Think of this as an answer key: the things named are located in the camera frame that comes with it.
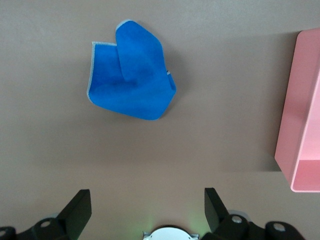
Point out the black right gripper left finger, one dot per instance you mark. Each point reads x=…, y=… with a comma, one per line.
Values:
x=72, y=217

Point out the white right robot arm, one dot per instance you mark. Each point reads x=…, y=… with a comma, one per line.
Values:
x=170, y=233

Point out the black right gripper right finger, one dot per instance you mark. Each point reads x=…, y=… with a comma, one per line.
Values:
x=220, y=222

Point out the brown table cover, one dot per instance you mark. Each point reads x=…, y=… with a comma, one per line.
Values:
x=50, y=150

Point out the blue cloth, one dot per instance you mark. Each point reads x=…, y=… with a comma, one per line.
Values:
x=132, y=92

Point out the pink plastic bin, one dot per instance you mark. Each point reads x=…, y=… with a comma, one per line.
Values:
x=297, y=112

